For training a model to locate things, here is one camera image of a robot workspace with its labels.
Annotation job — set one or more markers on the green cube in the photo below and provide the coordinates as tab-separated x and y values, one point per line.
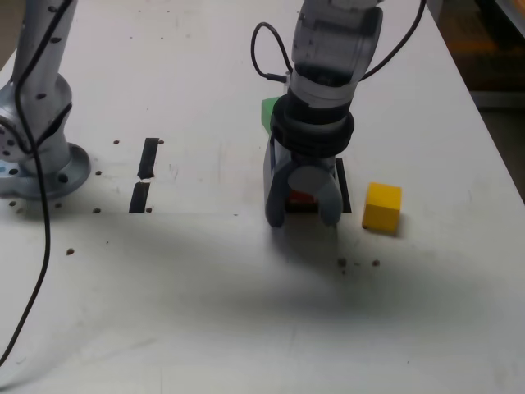
267	111

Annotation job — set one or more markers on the yellow cube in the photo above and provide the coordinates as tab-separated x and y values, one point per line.
381	205

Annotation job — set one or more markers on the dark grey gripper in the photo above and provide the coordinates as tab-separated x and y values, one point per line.
303	159

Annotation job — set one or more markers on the black tape strip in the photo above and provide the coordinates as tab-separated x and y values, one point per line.
147	158

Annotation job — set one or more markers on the black tape square outline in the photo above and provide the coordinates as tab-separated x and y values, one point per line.
343	189

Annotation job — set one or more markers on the red cube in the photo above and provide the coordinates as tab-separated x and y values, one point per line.
301	197

